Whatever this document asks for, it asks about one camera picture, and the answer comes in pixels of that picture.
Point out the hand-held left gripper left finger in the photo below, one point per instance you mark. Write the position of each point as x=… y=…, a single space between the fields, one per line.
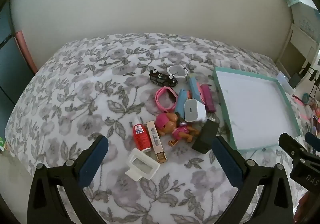
x=92 y=161

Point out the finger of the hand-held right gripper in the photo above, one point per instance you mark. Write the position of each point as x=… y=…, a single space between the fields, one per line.
x=313 y=140
x=290 y=144

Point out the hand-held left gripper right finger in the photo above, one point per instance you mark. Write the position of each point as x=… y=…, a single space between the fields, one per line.
x=226 y=161

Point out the black charger plug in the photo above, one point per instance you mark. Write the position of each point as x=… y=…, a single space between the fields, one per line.
x=205 y=136

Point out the white plastic frame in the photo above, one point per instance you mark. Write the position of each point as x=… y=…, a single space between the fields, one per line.
x=133 y=176

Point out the teal shallow box tray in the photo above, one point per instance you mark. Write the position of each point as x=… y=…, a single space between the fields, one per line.
x=255 y=104

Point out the red glue bottle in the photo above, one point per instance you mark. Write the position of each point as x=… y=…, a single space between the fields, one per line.
x=141 y=139

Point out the white charger plug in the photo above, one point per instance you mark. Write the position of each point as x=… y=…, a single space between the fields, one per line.
x=193 y=110

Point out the magenta plastic case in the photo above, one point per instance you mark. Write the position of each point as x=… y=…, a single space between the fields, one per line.
x=208 y=99

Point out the gold lipstick tube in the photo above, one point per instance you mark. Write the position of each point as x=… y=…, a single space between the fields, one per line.
x=155 y=139

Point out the pink puppy toy figure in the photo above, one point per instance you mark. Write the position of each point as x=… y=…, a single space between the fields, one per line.
x=165 y=122

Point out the blue pink plastic toy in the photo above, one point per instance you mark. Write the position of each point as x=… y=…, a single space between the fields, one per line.
x=195 y=89
x=182 y=101

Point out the pink smart watch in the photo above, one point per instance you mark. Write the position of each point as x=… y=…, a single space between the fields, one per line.
x=158 y=99

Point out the white smart watch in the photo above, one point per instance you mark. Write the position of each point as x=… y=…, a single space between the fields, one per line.
x=184 y=78

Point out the black toy car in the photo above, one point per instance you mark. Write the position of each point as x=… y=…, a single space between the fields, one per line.
x=162 y=78

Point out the white pink-trimmed basket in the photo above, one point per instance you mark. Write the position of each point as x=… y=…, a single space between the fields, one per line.
x=298 y=100

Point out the black power adapter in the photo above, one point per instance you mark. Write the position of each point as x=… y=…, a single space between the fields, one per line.
x=295 y=80

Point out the white router box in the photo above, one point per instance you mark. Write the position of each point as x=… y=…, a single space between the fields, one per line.
x=283 y=80

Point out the white desk shelf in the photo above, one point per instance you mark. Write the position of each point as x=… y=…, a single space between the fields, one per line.
x=300 y=39

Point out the dark teal cabinet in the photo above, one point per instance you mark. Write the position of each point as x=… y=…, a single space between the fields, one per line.
x=10 y=76

